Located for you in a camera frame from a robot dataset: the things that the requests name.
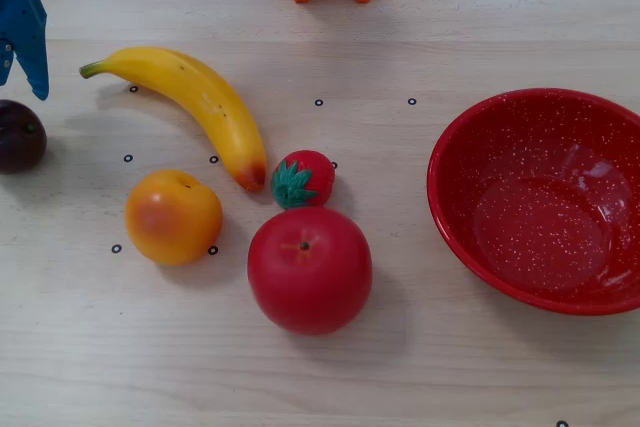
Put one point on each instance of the red toy apple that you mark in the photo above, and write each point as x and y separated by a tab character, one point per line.
310	277

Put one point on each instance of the yellow toy banana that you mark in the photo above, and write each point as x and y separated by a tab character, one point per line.
210	102

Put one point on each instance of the red speckled bowl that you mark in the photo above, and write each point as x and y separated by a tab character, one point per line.
525	227

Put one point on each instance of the dark purple toy plum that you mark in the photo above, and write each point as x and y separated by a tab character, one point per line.
20	142

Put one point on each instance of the red toy strawberry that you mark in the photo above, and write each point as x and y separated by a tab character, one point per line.
315	177

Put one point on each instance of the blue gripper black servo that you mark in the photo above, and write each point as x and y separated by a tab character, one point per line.
24	42

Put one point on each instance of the orange toy peach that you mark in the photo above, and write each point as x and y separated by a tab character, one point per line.
173	219

